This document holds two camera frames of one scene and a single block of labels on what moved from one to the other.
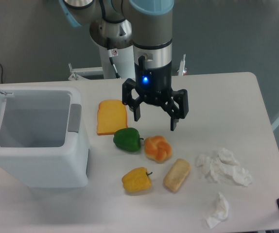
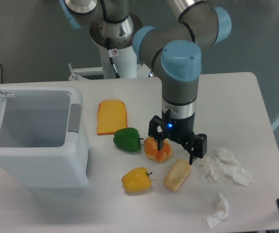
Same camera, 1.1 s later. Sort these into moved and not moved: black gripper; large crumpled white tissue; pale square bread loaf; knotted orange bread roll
Moved: black gripper
Not moved: knotted orange bread roll; pale square bread loaf; large crumpled white tissue
